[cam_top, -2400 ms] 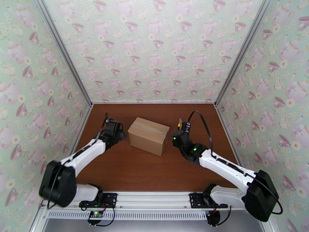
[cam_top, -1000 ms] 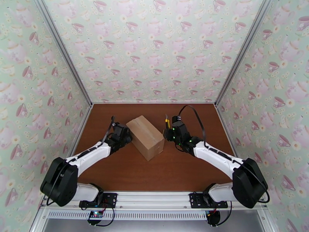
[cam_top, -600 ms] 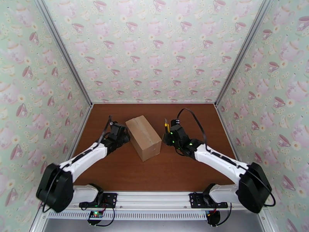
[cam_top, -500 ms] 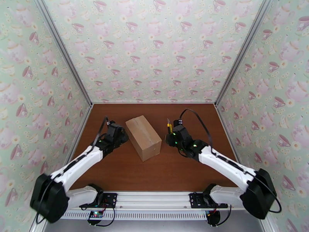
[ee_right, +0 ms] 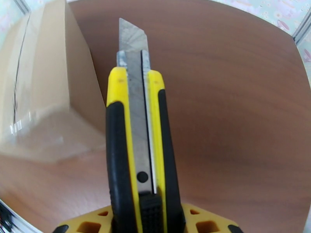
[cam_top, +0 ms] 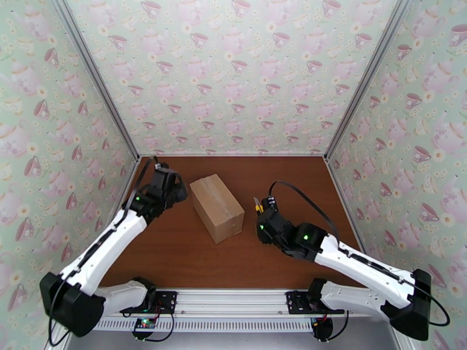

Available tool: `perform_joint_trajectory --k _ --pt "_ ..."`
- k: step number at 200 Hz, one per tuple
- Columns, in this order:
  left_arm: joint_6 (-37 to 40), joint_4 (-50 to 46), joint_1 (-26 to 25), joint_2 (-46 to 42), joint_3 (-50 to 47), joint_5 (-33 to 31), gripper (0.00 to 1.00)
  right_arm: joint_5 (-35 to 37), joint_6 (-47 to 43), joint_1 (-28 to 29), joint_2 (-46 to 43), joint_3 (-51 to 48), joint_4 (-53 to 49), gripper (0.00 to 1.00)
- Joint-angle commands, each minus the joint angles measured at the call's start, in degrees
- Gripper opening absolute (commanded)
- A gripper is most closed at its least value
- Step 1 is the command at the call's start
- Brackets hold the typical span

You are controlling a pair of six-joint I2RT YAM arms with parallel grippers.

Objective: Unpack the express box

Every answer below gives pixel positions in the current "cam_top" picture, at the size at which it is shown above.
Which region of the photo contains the aluminium table side rail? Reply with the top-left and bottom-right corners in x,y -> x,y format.
106,158 -> 142,229
325,158 -> 367,253

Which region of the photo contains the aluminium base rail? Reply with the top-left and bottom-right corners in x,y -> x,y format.
102,286 -> 388,318

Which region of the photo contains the black round adapter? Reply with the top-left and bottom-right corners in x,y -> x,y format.
311,317 -> 334,342

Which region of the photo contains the aluminium frame leg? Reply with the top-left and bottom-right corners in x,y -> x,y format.
43,332 -> 72,350
392,327 -> 417,350

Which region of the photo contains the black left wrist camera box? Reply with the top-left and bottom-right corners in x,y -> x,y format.
151,163 -> 179,190

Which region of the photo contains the circuit board with green light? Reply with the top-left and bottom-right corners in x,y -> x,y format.
132,317 -> 158,333

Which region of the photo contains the aluminium table back rail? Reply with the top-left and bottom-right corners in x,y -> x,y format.
140,153 -> 326,158

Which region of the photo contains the perforated white cable tray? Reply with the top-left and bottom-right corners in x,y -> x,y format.
94,317 -> 315,334

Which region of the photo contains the brown cardboard express box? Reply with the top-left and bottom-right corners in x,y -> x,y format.
189,173 -> 245,245

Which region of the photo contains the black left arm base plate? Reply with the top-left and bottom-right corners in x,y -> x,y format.
119,290 -> 179,314

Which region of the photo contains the black looped power cable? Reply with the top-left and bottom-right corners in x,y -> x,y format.
328,309 -> 352,341
122,309 -> 175,342

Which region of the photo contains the aluminium corner post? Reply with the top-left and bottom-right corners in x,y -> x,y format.
323,0 -> 417,163
48,0 -> 142,161

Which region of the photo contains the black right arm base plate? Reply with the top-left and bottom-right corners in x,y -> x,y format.
285,290 -> 346,315

